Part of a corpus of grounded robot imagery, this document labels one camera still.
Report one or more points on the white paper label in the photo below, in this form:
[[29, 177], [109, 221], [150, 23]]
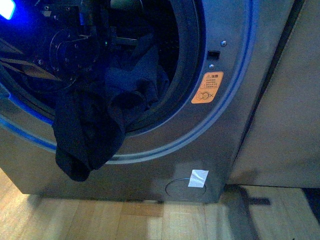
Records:
[[198, 178]]

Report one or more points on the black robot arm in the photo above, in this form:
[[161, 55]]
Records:
[[53, 40]]

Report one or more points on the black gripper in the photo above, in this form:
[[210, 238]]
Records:
[[95, 35]]

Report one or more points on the grey side cabinet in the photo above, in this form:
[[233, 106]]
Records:
[[282, 145]]

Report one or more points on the dark navy knit garment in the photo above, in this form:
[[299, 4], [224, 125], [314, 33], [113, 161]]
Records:
[[92, 115]]

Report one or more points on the grey front-load washing machine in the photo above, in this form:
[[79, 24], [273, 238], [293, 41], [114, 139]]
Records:
[[162, 147]]

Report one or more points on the orange warning sticker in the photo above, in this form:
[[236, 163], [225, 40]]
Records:
[[208, 88]]

